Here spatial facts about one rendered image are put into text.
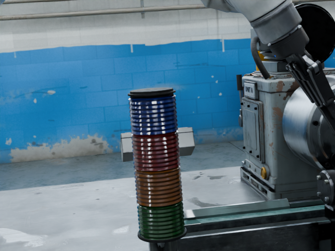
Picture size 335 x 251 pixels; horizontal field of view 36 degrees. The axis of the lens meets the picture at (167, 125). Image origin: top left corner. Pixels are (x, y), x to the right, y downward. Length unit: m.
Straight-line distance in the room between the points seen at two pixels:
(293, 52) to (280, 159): 0.52
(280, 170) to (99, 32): 5.14
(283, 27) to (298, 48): 0.05
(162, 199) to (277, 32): 0.49
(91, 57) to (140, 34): 0.68
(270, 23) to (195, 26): 5.59
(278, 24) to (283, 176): 0.60
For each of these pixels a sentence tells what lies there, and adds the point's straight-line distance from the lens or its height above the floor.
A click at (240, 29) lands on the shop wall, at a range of 6.73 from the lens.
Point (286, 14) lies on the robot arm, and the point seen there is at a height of 1.32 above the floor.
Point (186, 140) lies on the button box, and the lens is 1.19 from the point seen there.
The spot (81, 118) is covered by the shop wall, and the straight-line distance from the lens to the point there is 6.50.
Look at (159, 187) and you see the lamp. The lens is 0.63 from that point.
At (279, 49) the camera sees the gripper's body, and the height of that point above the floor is 1.25.
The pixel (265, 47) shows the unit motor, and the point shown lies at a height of 1.25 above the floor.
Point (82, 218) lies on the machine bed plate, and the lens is 1.52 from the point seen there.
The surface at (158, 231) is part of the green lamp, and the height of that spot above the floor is 1.04.
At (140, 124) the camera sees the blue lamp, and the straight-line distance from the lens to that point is 0.62.
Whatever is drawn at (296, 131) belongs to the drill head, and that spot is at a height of 1.04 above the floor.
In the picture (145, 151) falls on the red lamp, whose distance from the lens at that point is 0.62.
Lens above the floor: 1.27
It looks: 9 degrees down
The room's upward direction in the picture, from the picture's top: 4 degrees counter-clockwise
